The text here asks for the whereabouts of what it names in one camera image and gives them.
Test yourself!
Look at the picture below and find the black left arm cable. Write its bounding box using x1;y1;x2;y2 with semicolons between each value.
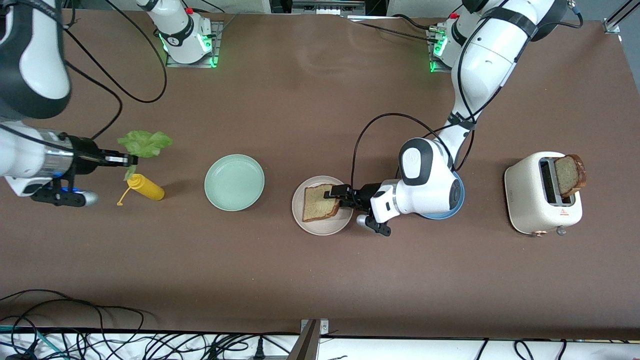
350;5;585;193

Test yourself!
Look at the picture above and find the mint green plate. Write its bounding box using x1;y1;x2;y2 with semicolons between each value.
204;154;266;212

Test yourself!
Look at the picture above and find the grey metal beam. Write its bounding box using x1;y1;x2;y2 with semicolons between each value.
287;320;322;360

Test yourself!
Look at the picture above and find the beige plate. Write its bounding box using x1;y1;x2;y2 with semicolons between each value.
291;175;355;236

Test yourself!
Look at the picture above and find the aluminium profile bar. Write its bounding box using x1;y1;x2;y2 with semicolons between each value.
603;0;640;35

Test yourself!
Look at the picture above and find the brown toasted bread slice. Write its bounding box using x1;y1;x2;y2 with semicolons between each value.
302;183;342;224
553;154;588;199

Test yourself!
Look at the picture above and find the grey left arm base plate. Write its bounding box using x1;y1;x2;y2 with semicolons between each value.
426;27;455;74

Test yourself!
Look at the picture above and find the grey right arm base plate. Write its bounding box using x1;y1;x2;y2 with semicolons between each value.
166;20;224;69

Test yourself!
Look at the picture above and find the black cable on table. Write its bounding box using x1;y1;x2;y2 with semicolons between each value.
350;14;441;45

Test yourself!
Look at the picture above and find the black looped cable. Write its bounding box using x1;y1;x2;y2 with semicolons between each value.
0;289;301;360

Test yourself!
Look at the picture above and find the green lettuce leaf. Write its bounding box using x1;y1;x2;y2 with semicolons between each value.
117;130;174;182

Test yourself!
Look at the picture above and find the yellow mustard squeeze bottle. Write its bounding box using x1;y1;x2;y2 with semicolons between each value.
116;173;166;207

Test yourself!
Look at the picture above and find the blue plate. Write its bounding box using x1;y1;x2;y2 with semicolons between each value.
419;170;466;221

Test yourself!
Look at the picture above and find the teal cable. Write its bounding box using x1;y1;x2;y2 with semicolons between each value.
0;324;57;360

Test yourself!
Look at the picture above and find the small silver table bracket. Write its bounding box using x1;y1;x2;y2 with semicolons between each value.
300;318;330;335

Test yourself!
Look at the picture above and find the white two-slot toaster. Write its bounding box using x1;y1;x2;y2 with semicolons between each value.
504;151;584;237

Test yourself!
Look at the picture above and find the grey metal frame rail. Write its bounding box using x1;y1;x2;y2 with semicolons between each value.
292;0;366;16

